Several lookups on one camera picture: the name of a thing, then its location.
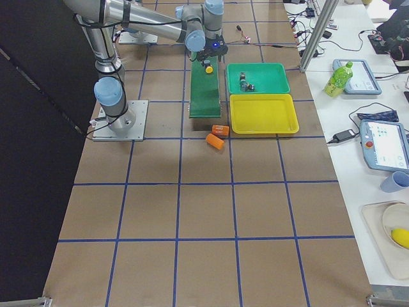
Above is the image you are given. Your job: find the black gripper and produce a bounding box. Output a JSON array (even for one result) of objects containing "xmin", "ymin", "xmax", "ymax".
[{"xmin": 196, "ymin": 40, "xmax": 228, "ymax": 66}]

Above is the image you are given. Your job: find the orange cylinder with 4680 print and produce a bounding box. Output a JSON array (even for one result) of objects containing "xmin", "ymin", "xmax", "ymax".
[{"xmin": 212, "ymin": 125, "xmax": 229, "ymax": 136}]

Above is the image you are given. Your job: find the plain orange cylinder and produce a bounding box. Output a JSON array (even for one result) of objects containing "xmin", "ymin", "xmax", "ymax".
[{"xmin": 206, "ymin": 133, "xmax": 225, "ymax": 150}]

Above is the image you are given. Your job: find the green conveyor belt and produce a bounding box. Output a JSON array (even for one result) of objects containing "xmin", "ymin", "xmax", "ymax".
[{"xmin": 189, "ymin": 57, "xmax": 221, "ymax": 119}]

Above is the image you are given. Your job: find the green plastic tray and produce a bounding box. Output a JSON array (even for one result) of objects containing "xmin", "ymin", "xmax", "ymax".
[{"xmin": 226, "ymin": 63, "xmax": 290, "ymax": 94}]

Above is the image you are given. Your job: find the yellow plastic tray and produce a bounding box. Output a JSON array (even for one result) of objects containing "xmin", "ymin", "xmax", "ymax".
[{"xmin": 229, "ymin": 94, "xmax": 299, "ymax": 134}]

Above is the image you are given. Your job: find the green tea bottle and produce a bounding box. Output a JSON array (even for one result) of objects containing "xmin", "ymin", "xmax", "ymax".
[{"xmin": 324, "ymin": 61, "xmax": 353, "ymax": 97}]

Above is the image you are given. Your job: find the black power adapter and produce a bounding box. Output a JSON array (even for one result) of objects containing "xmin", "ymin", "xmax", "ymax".
[{"xmin": 327, "ymin": 129, "xmax": 356, "ymax": 145}]

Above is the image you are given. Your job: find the far teach pendant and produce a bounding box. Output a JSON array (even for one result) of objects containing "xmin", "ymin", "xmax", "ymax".
[{"xmin": 332, "ymin": 59, "xmax": 382, "ymax": 95}]

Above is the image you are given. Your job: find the teach pendant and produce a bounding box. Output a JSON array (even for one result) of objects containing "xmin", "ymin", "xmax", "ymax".
[
  {"xmin": 332, "ymin": 59, "xmax": 382, "ymax": 95},
  {"xmin": 360, "ymin": 119, "xmax": 408, "ymax": 173}
]

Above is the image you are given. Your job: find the dark patterned cloth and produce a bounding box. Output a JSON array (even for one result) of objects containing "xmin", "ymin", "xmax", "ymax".
[{"xmin": 357, "ymin": 110, "xmax": 399, "ymax": 122}]

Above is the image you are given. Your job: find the near teach pendant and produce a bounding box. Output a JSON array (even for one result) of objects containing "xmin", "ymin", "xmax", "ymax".
[{"xmin": 360, "ymin": 119, "xmax": 408, "ymax": 173}]

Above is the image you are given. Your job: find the blue plastic cup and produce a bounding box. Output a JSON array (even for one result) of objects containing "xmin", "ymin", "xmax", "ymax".
[{"xmin": 380, "ymin": 171, "xmax": 408, "ymax": 193}]

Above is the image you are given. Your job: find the beige bowl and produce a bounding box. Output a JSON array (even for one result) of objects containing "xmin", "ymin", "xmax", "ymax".
[{"xmin": 382, "ymin": 203, "xmax": 408, "ymax": 249}]

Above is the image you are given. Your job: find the yellow lemon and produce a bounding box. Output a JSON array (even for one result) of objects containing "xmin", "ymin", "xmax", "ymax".
[{"xmin": 390, "ymin": 228, "xmax": 409, "ymax": 249}]

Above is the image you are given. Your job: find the beige serving tray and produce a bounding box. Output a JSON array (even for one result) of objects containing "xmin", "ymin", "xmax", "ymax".
[{"xmin": 362, "ymin": 201, "xmax": 408, "ymax": 281}]

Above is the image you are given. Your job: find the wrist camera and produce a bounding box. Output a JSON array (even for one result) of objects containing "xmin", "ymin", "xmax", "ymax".
[{"xmin": 211, "ymin": 40, "xmax": 225, "ymax": 52}]

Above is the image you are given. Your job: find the red black wire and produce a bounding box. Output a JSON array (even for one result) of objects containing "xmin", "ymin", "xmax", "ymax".
[{"xmin": 235, "ymin": 24, "xmax": 301, "ymax": 51}]

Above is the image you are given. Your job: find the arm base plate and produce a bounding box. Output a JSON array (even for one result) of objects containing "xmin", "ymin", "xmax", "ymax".
[
  {"xmin": 118, "ymin": 31, "xmax": 158, "ymax": 45},
  {"xmin": 92, "ymin": 100, "xmax": 149, "ymax": 141}
]

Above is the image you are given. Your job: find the aluminium frame post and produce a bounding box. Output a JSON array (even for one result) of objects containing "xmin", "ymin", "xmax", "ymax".
[{"xmin": 299, "ymin": 0, "xmax": 338, "ymax": 72}]

